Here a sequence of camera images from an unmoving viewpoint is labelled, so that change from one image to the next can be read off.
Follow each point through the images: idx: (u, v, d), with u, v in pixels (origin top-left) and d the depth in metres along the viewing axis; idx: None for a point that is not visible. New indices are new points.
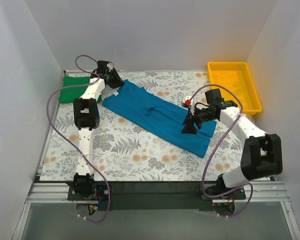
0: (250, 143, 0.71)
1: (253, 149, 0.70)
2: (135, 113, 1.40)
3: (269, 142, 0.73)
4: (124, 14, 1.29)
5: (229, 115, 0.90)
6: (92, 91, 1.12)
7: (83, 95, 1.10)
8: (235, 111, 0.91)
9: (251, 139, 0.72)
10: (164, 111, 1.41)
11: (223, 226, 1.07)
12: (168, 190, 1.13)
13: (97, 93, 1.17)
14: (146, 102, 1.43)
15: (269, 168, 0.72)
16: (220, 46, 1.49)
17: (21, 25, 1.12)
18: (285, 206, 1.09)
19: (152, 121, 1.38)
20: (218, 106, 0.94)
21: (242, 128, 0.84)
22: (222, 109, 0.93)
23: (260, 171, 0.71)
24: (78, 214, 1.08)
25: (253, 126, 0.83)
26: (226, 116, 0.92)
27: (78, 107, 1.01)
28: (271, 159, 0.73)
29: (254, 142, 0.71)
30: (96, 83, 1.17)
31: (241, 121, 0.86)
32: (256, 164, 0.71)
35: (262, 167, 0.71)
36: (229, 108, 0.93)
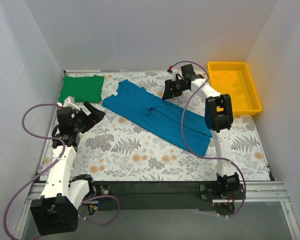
0: (208, 100, 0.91)
1: (210, 104, 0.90)
2: (135, 112, 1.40)
3: (223, 100, 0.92)
4: (124, 14, 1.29)
5: (196, 83, 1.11)
6: (58, 179, 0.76)
7: (44, 190, 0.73)
8: (202, 81, 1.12)
9: (209, 98, 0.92)
10: (164, 110, 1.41)
11: (223, 226, 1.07)
12: (168, 190, 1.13)
13: (67, 172, 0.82)
14: (146, 102, 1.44)
15: (224, 119, 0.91)
16: (220, 46, 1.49)
17: (21, 25, 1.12)
18: (285, 206, 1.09)
19: (152, 121, 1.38)
20: (189, 79, 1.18)
21: (205, 92, 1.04)
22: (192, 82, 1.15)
23: (217, 122, 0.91)
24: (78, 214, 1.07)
25: (213, 91, 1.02)
26: (195, 86, 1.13)
27: (41, 215, 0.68)
28: (224, 112, 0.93)
29: (211, 100, 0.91)
30: (62, 158, 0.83)
31: (205, 87, 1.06)
32: (213, 116, 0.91)
35: (218, 118, 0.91)
36: (197, 80, 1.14)
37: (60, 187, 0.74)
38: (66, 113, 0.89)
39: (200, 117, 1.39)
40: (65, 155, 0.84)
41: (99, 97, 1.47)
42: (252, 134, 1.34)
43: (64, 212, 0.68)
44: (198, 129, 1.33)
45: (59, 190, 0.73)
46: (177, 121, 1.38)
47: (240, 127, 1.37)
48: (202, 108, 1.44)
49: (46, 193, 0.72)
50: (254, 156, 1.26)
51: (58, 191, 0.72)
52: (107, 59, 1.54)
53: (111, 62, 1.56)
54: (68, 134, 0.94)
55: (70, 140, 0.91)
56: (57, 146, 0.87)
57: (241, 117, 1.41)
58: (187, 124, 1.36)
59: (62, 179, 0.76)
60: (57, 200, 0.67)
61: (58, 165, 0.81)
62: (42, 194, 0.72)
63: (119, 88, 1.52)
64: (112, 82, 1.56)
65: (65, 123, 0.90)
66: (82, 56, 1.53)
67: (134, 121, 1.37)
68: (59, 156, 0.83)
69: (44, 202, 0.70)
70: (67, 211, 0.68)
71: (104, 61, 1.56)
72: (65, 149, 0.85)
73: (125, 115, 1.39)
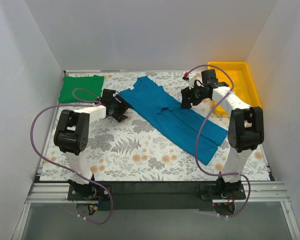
0: (235, 113, 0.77)
1: (237, 118, 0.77)
2: (149, 108, 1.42)
3: (253, 114, 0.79)
4: (124, 14, 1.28)
5: (219, 91, 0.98)
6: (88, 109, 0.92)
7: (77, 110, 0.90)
8: (226, 90, 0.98)
9: (236, 110, 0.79)
10: (177, 111, 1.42)
11: (223, 226, 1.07)
12: (168, 190, 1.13)
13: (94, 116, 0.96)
14: (160, 101, 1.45)
15: (252, 137, 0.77)
16: (220, 45, 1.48)
17: (20, 25, 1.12)
18: (285, 206, 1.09)
19: (163, 120, 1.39)
20: (211, 87, 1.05)
21: (230, 102, 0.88)
22: (214, 89, 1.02)
23: (244, 140, 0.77)
24: (78, 214, 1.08)
25: (240, 101, 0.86)
26: (218, 95, 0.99)
27: (64, 122, 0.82)
28: (254, 129, 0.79)
29: (239, 113, 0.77)
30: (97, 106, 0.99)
31: (230, 97, 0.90)
32: (240, 132, 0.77)
35: (245, 135, 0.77)
36: (221, 88, 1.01)
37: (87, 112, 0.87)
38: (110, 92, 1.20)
39: (209, 123, 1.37)
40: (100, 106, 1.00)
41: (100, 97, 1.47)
42: None
43: (82, 126, 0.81)
44: (204, 135, 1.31)
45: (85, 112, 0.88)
46: (189, 123, 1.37)
47: None
48: (202, 108, 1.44)
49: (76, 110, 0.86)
50: (254, 156, 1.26)
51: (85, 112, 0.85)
52: (107, 59, 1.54)
53: (111, 62, 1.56)
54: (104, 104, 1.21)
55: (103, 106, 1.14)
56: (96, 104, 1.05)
57: None
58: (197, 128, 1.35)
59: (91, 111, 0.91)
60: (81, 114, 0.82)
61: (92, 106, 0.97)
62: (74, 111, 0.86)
63: (137, 83, 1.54)
64: (112, 82, 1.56)
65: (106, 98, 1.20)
66: (82, 57, 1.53)
67: (145, 117, 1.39)
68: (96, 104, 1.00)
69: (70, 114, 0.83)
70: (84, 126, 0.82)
71: (104, 61, 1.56)
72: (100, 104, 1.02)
73: (138, 110, 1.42)
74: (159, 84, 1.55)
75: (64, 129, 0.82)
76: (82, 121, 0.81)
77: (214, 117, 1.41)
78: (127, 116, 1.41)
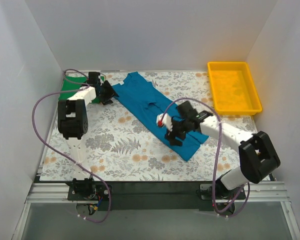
0: (244, 148, 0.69)
1: (249, 153, 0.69)
2: (137, 103, 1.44)
3: (260, 140, 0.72)
4: (124, 14, 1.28)
5: (209, 125, 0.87)
6: (81, 95, 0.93)
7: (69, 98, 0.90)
8: (214, 119, 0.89)
9: (243, 144, 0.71)
10: (163, 107, 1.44)
11: (223, 226, 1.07)
12: (168, 190, 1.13)
13: (88, 100, 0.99)
14: (149, 96, 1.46)
15: (269, 165, 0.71)
16: (220, 45, 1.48)
17: (21, 25, 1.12)
18: (285, 206, 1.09)
19: (149, 115, 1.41)
20: (196, 121, 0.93)
21: (230, 136, 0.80)
22: (201, 123, 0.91)
23: (262, 172, 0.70)
24: (78, 214, 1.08)
25: (240, 131, 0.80)
26: (208, 128, 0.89)
27: (63, 111, 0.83)
28: (267, 155, 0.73)
29: (248, 146, 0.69)
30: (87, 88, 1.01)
31: (225, 128, 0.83)
32: (256, 165, 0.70)
35: (262, 167, 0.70)
36: (207, 119, 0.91)
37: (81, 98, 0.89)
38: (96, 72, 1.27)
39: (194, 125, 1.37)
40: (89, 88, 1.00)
41: None
42: None
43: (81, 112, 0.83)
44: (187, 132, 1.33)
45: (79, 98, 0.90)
46: None
47: (240, 127, 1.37)
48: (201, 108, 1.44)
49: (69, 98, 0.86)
50: None
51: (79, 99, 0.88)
52: (107, 59, 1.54)
53: (111, 62, 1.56)
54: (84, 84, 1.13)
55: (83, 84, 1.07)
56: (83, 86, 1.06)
57: (241, 117, 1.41)
58: None
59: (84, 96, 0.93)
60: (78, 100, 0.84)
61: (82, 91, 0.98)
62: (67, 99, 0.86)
63: (127, 78, 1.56)
64: (112, 82, 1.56)
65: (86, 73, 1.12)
66: (82, 57, 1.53)
67: (132, 111, 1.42)
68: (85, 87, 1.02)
69: (67, 103, 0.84)
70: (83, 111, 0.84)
71: (104, 62, 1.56)
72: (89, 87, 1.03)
73: (127, 104, 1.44)
74: (158, 84, 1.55)
75: (65, 118, 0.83)
76: (80, 106, 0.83)
77: None
78: (127, 115, 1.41)
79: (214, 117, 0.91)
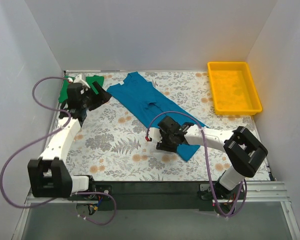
0: (229, 146, 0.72)
1: (235, 149, 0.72)
2: (137, 103, 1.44)
3: (241, 135, 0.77)
4: (124, 14, 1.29)
5: (193, 134, 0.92)
6: (58, 145, 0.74)
7: (43, 152, 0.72)
8: (197, 128, 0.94)
9: (228, 143, 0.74)
10: (163, 107, 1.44)
11: (223, 226, 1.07)
12: (168, 190, 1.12)
13: (68, 142, 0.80)
14: (148, 96, 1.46)
15: (258, 156, 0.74)
16: (220, 45, 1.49)
17: (21, 25, 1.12)
18: (285, 206, 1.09)
19: (149, 115, 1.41)
20: (181, 134, 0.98)
21: (213, 139, 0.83)
22: (185, 135, 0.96)
23: (253, 165, 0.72)
24: (78, 214, 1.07)
25: (221, 131, 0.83)
26: (194, 138, 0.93)
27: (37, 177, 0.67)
28: (252, 147, 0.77)
29: (233, 144, 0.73)
30: (65, 127, 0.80)
31: (207, 133, 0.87)
32: (246, 159, 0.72)
35: (252, 160, 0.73)
36: (190, 129, 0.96)
37: (59, 152, 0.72)
38: (76, 88, 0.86)
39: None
40: (69, 125, 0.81)
41: None
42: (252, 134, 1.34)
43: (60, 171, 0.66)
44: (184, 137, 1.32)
45: (56, 154, 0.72)
46: None
47: None
48: (201, 108, 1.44)
49: (44, 155, 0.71)
50: None
51: (55, 155, 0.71)
52: (107, 59, 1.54)
53: (111, 62, 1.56)
54: (75, 109, 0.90)
55: (76, 114, 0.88)
56: (62, 117, 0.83)
57: (241, 117, 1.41)
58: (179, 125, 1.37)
59: (62, 145, 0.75)
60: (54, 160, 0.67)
61: (60, 132, 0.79)
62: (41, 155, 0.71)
63: (126, 78, 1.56)
64: (112, 82, 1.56)
65: (77, 96, 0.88)
66: (82, 57, 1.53)
67: (132, 112, 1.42)
68: (63, 125, 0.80)
69: (41, 163, 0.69)
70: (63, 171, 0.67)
71: (104, 61, 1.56)
72: (70, 121, 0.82)
73: (128, 105, 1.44)
74: (158, 84, 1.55)
75: (41, 183, 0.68)
76: (56, 170, 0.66)
77: (214, 117, 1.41)
78: (127, 115, 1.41)
79: (195, 126, 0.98)
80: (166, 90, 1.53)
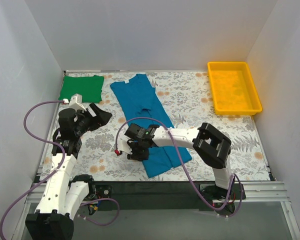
0: (197, 145, 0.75)
1: (204, 146, 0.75)
2: (134, 107, 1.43)
3: (207, 131, 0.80)
4: (124, 14, 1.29)
5: (161, 136, 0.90)
6: (55, 193, 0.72)
7: (40, 204, 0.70)
8: (163, 129, 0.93)
9: (196, 142, 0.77)
10: (155, 117, 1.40)
11: (222, 226, 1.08)
12: (168, 190, 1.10)
13: (66, 184, 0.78)
14: (146, 101, 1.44)
15: (223, 147, 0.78)
16: (220, 46, 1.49)
17: (21, 25, 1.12)
18: (285, 206, 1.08)
19: (142, 121, 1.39)
20: (149, 139, 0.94)
21: (181, 139, 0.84)
22: (153, 137, 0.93)
23: (221, 157, 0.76)
24: (78, 215, 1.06)
25: (188, 130, 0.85)
26: (162, 140, 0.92)
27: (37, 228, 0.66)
28: (217, 139, 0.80)
29: (201, 142, 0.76)
30: (60, 169, 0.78)
31: (174, 133, 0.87)
32: (215, 153, 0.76)
35: (220, 153, 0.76)
36: (157, 131, 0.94)
37: (56, 203, 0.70)
38: (69, 118, 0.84)
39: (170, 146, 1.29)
40: (64, 165, 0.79)
41: (100, 97, 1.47)
42: (252, 134, 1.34)
43: (59, 226, 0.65)
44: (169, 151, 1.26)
45: (54, 206, 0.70)
46: None
47: (240, 127, 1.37)
48: (201, 108, 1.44)
49: (41, 207, 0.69)
50: (253, 156, 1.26)
51: (53, 207, 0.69)
52: (107, 59, 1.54)
53: (111, 62, 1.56)
54: (69, 139, 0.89)
55: (71, 146, 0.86)
56: (56, 154, 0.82)
57: (241, 117, 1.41)
58: None
59: (59, 193, 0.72)
60: (52, 216, 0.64)
61: (55, 176, 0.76)
62: (38, 208, 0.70)
63: (133, 78, 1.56)
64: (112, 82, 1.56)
65: (70, 127, 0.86)
66: (82, 57, 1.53)
67: (128, 115, 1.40)
68: (58, 167, 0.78)
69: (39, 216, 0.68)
70: (62, 224, 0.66)
71: (104, 61, 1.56)
72: (64, 159, 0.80)
73: (125, 107, 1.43)
74: (158, 84, 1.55)
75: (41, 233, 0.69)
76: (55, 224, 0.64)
77: (214, 117, 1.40)
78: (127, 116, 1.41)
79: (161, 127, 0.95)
80: (166, 90, 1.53)
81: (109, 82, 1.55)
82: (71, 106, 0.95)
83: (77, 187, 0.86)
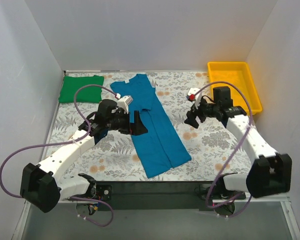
0: (259, 163, 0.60)
1: (262, 170, 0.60)
2: (132, 107, 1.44)
3: (279, 162, 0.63)
4: (124, 14, 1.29)
5: (236, 125, 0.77)
6: (60, 159, 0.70)
7: (43, 161, 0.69)
8: (244, 120, 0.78)
9: (260, 159, 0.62)
10: (154, 117, 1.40)
11: (223, 226, 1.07)
12: (168, 190, 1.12)
13: (73, 159, 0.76)
14: (145, 101, 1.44)
15: (276, 188, 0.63)
16: (220, 46, 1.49)
17: (21, 24, 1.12)
18: (285, 206, 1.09)
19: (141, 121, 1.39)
20: (225, 113, 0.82)
21: (251, 144, 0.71)
22: (229, 118, 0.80)
23: (266, 191, 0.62)
24: (78, 214, 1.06)
25: (265, 143, 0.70)
26: (234, 127, 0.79)
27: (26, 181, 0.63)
28: (278, 178, 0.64)
29: (264, 163, 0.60)
30: (77, 142, 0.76)
31: (251, 135, 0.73)
32: (263, 184, 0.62)
35: (268, 188, 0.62)
36: (238, 116, 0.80)
37: (56, 167, 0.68)
38: (107, 106, 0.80)
39: (170, 147, 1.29)
40: (82, 141, 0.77)
41: (100, 97, 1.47)
42: None
43: (47, 190, 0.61)
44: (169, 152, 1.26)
45: (53, 169, 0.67)
46: (159, 134, 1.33)
47: None
48: None
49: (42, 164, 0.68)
50: None
51: (52, 170, 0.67)
52: (107, 59, 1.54)
53: (111, 62, 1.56)
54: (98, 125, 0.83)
55: (95, 131, 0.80)
56: (81, 130, 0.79)
57: None
58: (164, 140, 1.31)
59: (63, 161, 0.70)
60: (45, 177, 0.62)
61: (69, 146, 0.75)
62: (39, 163, 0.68)
63: (133, 78, 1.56)
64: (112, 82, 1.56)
65: (106, 115, 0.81)
66: (82, 57, 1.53)
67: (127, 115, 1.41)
68: (76, 139, 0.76)
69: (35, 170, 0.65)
70: (49, 191, 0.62)
71: (104, 61, 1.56)
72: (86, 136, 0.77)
73: None
74: (158, 84, 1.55)
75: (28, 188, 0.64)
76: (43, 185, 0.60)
77: None
78: None
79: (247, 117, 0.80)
80: (166, 90, 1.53)
81: (109, 82, 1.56)
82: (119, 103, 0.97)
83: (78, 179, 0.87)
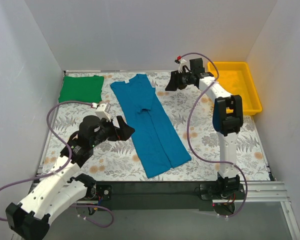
0: (218, 101, 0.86)
1: (219, 106, 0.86)
2: (132, 107, 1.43)
3: (234, 102, 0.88)
4: (124, 14, 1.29)
5: (205, 82, 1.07)
6: (41, 195, 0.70)
7: (25, 198, 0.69)
8: (211, 79, 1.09)
9: (219, 98, 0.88)
10: (154, 117, 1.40)
11: (222, 226, 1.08)
12: (168, 190, 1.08)
13: (57, 189, 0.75)
14: (145, 101, 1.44)
15: (233, 122, 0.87)
16: (220, 46, 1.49)
17: (20, 25, 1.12)
18: (285, 206, 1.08)
19: (141, 121, 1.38)
20: (198, 77, 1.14)
21: (215, 92, 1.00)
22: (201, 79, 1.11)
23: (226, 124, 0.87)
24: (78, 214, 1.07)
25: (223, 91, 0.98)
26: (203, 85, 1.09)
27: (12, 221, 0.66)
28: (234, 114, 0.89)
29: (220, 101, 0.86)
30: (58, 173, 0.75)
31: (214, 86, 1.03)
32: (222, 118, 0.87)
35: (227, 122, 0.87)
36: (206, 77, 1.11)
37: (38, 205, 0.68)
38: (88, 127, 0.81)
39: (170, 147, 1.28)
40: (63, 171, 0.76)
41: (100, 97, 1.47)
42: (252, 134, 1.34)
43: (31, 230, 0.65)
44: (169, 153, 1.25)
45: (35, 207, 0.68)
46: (159, 135, 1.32)
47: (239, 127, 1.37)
48: (201, 108, 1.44)
49: (24, 203, 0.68)
50: (254, 156, 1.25)
51: (33, 209, 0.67)
52: (107, 59, 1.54)
53: (111, 62, 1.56)
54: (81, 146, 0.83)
55: (78, 155, 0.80)
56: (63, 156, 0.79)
57: None
58: (164, 140, 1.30)
59: (44, 197, 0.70)
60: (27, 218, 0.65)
61: (51, 178, 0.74)
62: (21, 201, 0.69)
63: (133, 78, 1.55)
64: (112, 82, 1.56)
65: (88, 135, 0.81)
66: (82, 57, 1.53)
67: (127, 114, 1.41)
68: (56, 170, 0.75)
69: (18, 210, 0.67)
70: (34, 228, 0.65)
71: (104, 61, 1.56)
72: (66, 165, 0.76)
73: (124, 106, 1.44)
74: (158, 84, 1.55)
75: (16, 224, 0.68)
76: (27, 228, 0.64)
77: None
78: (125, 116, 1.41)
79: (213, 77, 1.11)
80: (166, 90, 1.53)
81: (109, 82, 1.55)
82: (98, 112, 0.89)
83: (73, 190, 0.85)
